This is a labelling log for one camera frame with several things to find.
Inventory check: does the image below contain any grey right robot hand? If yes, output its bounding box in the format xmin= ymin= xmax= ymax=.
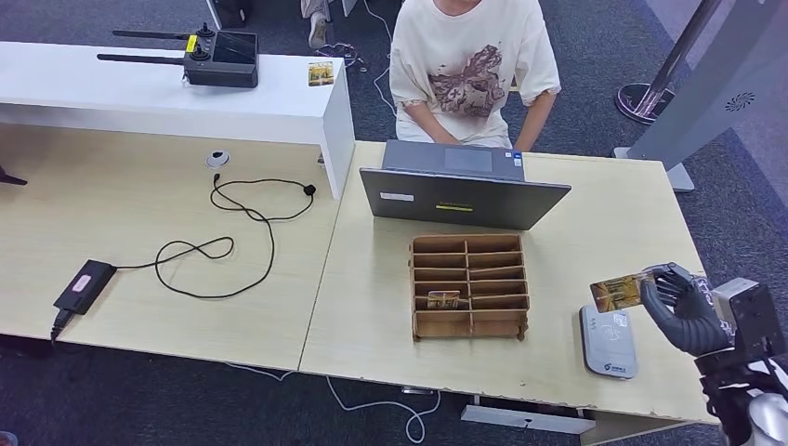
xmin=639 ymin=262 xmax=734 ymax=359

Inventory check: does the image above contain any brown gold ID card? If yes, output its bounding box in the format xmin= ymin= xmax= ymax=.
xmin=589 ymin=272 xmax=655 ymax=314

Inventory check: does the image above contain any wooden card organizer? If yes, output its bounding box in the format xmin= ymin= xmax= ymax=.
xmin=409 ymin=233 xmax=531 ymax=343

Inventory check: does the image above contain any autumn tree room key card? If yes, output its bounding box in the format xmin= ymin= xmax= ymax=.
xmin=426 ymin=290 xmax=463 ymax=311

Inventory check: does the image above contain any grey card reader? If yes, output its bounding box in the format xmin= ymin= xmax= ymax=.
xmin=578 ymin=304 xmax=639 ymax=381

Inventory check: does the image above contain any person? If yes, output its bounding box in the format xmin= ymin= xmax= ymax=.
xmin=389 ymin=0 xmax=562 ymax=153

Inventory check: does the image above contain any autumn tree picture card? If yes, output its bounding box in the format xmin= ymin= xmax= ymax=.
xmin=308 ymin=60 xmax=335 ymax=88

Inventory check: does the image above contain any person's foot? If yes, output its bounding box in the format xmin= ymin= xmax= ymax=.
xmin=299 ymin=0 xmax=331 ymax=52

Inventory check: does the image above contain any white desk foot plate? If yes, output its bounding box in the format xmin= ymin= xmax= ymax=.
xmin=460 ymin=402 xmax=598 ymax=437

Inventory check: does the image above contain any grey kiosk stand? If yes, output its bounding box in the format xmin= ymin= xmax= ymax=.
xmin=612 ymin=0 xmax=788 ymax=194

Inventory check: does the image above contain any grey laptop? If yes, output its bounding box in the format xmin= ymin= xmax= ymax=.
xmin=359 ymin=139 xmax=572 ymax=232

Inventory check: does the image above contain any black remote controller with antennas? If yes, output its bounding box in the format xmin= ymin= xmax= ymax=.
xmin=96 ymin=23 xmax=260 ymax=90

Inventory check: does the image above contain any black box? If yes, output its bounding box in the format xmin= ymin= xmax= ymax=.
xmin=205 ymin=0 xmax=254 ymax=31

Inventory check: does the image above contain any white desk riser shelf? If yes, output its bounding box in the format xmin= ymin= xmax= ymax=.
xmin=0 ymin=41 xmax=357 ymax=202

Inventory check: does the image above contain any black power adapter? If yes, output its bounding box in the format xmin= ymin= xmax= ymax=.
xmin=52 ymin=260 xmax=118 ymax=318

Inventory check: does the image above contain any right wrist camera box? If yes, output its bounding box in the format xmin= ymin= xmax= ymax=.
xmin=711 ymin=278 xmax=788 ymax=359

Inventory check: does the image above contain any metal stanchion post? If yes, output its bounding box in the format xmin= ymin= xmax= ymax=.
xmin=614 ymin=0 xmax=725 ymax=126

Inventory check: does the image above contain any white looped floor cable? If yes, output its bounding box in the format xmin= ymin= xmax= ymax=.
xmin=222 ymin=362 xmax=442 ymax=444

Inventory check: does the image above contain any white thin floor cable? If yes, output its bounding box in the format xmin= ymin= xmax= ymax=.
xmin=360 ymin=0 xmax=399 ymax=118

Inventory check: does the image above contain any thin black adapter cable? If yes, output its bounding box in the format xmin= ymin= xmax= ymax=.
xmin=113 ymin=175 xmax=317 ymax=302

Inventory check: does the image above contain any tangled purple cable bundle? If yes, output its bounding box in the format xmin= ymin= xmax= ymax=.
xmin=313 ymin=43 xmax=367 ymax=75

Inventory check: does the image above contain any black power cord plug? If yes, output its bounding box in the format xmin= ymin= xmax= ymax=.
xmin=48 ymin=310 xmax=75 ymax=343

